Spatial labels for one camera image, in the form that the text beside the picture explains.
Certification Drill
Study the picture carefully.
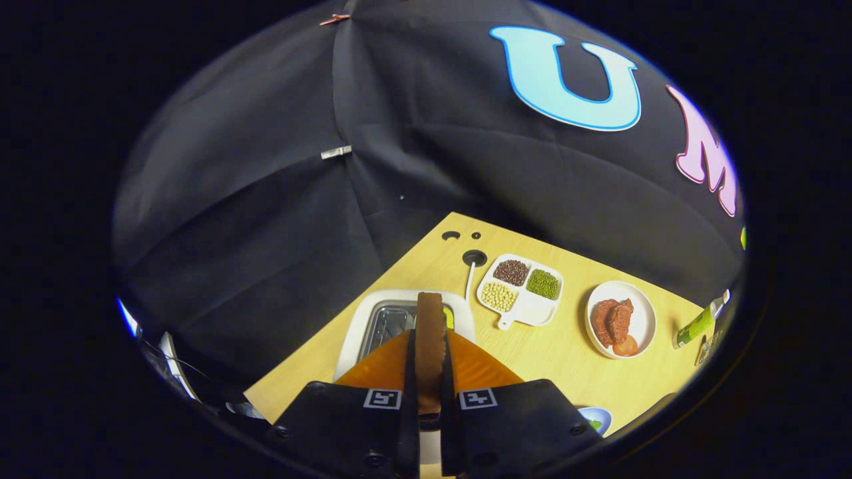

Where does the pile of red beans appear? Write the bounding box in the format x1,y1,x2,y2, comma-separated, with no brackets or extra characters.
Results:
493,259,531,287

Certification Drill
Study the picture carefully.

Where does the pile of green beans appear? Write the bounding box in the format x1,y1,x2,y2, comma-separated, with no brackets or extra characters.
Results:
527,269,560,300

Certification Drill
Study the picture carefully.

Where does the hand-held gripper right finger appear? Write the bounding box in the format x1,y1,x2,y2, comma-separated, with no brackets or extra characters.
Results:
439,331,603,479

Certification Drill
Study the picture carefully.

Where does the pile of yellow beans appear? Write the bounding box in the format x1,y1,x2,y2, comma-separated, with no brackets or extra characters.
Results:
481,282,519,313

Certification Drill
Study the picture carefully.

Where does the brown toasted bread slice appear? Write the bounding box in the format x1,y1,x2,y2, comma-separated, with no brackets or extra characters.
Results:
416,292,448,416

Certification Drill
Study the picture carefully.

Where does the green label plastic bottle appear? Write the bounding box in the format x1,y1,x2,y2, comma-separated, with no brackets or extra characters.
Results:
672,289,731,350

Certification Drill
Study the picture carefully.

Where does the white toaster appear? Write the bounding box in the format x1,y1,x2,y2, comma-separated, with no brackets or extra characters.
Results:
333,289,477,465

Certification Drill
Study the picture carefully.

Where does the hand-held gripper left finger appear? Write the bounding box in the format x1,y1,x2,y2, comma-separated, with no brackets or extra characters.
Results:
270,329,421,479

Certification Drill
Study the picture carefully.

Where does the black backdrop cloth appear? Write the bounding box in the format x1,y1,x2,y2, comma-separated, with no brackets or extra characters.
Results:
113,0,746,413

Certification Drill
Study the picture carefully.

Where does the white divided dish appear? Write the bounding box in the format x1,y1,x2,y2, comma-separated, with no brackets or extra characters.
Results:
476,253,564,331

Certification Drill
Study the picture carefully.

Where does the small round beige plate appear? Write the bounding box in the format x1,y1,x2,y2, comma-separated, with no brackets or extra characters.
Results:
585,281,657,360

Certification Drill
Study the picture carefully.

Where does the brown meat piece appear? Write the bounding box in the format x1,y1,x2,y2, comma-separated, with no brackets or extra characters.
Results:
607,299,634,343
591,299,616,348

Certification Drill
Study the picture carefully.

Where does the blue plate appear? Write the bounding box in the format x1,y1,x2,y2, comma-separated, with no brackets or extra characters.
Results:
576,406,613,437

